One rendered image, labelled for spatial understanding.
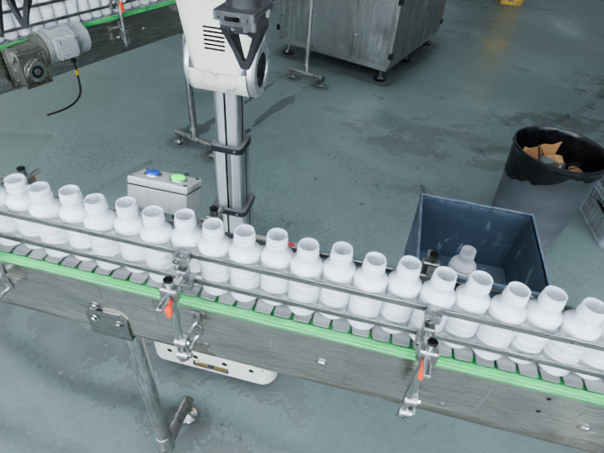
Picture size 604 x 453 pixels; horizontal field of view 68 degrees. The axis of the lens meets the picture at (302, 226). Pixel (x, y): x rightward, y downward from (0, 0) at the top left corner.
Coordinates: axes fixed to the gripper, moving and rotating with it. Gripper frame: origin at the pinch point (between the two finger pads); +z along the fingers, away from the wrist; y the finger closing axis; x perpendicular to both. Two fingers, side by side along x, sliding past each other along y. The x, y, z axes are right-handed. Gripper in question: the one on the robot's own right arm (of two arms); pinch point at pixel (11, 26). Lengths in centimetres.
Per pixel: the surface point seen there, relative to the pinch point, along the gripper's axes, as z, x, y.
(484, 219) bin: 49, 104, -37
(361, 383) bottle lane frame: 53, 77, 21
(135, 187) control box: 29.5, 20.7, 2.8
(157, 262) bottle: 33, 33, 19
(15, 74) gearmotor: 50, -78, -74
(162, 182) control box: 27.4, 26.7, 1.7
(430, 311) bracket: 28, 84, 20
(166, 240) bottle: 28.4, 35.2, 17.0
